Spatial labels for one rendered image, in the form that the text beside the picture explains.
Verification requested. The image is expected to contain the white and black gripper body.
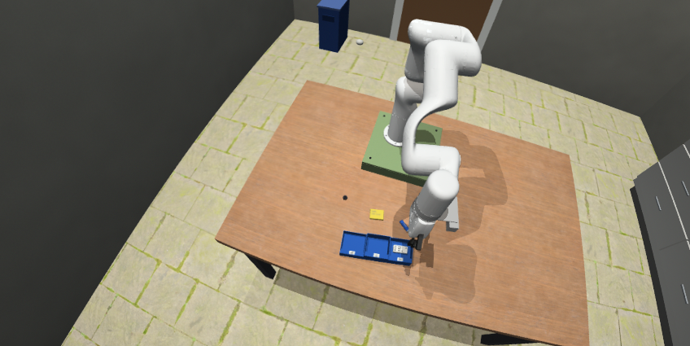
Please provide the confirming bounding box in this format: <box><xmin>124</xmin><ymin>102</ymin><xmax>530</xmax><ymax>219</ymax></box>
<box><xmin>408</xmin><ymin>198</ymin><xmax>437</xmax><ymax>239</ymax></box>

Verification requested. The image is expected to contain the yellow sticky note pad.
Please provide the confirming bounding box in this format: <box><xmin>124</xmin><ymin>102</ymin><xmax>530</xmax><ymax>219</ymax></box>
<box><xmin>369</xmin><ymin>209</ymin><xmax>384</xmax><ymax>221</ymax></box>

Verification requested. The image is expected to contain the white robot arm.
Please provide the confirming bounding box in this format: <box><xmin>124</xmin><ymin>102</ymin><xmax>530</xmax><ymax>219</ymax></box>
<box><xmin>383</xmin><ymin>20</ymin><xmax>482</xmax><ymax>232</ymax></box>

